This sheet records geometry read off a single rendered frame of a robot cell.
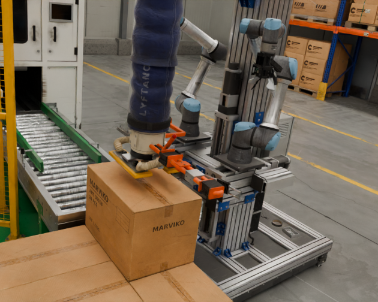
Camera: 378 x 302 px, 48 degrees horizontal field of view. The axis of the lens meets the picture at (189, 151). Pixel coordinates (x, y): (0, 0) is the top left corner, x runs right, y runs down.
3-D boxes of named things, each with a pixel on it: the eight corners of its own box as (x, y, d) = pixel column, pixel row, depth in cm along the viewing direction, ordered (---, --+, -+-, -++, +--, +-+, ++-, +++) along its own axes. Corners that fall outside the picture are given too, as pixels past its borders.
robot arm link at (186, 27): (225, 66, 275) (167, 23, 251) (219, 63, 285) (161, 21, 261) (236, 51, 274) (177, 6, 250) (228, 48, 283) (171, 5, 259)
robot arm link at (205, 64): (176, 112, 287) (215, 39, 277) (170, 106, 300) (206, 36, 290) (191, 118, 293) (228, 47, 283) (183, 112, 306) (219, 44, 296)
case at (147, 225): (84, 224, 259) (87, 164, 245) (143, 211, 281) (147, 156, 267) (129, 281, 214) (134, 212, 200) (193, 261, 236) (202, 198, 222)
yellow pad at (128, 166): (108, 154, 235) (108, 145, 233) (124, 152, 240) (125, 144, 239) (134, 179, 209) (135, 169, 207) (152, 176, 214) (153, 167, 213)
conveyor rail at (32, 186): (-16, 126, 436) (-17, 108, 429) (-10, 126, 438) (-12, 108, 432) (56, 242, 262) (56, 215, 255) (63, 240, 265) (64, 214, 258)
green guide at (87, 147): (40, 109, 462) (40, 101, 459) (50, 108, 468) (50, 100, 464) (98, 165, 341) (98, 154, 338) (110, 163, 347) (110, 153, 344)
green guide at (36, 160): (-13, 112, 432) (-14, 103, 429) (-3, 111, 438) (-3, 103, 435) (29, 174, 312) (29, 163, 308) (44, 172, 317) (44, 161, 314)
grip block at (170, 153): (157, 161, 208) (158, 150, 206) (174, 159, 213) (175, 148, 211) (165, 168, 201) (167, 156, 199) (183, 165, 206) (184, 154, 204)
